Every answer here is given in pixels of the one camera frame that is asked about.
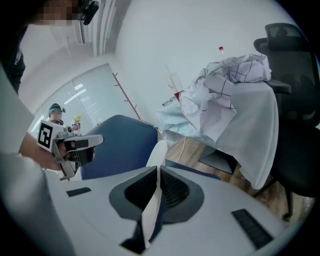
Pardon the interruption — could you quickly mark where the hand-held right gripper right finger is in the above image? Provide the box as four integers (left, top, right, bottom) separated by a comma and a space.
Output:
159, 165, 205, 225

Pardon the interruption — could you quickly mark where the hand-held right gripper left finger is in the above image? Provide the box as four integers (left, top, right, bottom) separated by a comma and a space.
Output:
108, 165, 160, 255

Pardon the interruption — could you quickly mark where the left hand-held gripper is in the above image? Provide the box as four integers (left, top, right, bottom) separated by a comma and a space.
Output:
36, 119, 104, 181

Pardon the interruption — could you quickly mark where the blue chair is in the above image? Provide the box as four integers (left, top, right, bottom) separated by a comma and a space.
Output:
81, 114, 223, 181

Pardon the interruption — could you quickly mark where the white pillow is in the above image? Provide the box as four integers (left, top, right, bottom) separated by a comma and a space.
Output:
141, 139, 168, 251

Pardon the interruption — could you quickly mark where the person's left forearm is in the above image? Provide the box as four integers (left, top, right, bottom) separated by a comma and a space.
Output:
18, 131, 63, 171

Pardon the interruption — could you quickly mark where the black office chair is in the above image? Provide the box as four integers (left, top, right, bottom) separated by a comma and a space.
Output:
253, 22, 320, 222

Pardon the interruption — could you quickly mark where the person's left hand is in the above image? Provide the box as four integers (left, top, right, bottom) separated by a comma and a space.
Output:
56, 141, 76, 161

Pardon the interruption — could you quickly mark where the black flat board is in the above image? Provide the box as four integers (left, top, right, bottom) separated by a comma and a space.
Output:
198, 146, 238, 175

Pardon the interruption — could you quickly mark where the wooden coat rack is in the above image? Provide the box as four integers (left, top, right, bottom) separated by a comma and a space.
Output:
112, 72, 142, 121

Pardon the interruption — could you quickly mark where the pale blue cloth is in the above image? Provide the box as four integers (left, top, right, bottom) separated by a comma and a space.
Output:
156, 93, 216, 145

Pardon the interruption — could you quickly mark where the plain white sheet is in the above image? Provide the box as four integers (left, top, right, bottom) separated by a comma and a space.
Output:
214, 79, 280, 190

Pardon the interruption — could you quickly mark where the person's black shirt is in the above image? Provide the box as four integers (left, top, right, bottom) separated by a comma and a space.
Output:
0, 24, 27, 95

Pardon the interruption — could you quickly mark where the white ceiling pipe bundle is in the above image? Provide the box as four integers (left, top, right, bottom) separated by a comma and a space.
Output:
92, 0, 126, 58

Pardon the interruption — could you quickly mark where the white grid-patterned sheet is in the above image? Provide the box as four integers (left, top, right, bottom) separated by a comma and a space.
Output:
179, 53, 273, 133

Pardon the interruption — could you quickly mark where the person's face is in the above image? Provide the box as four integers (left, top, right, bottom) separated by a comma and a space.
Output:
24, 0, 83, 26

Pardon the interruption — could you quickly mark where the white cable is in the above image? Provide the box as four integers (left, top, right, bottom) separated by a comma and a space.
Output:
177, 136, 187, 164

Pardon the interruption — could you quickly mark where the black head-worn camera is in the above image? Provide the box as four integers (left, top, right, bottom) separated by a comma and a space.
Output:
79, 0, 100, 26

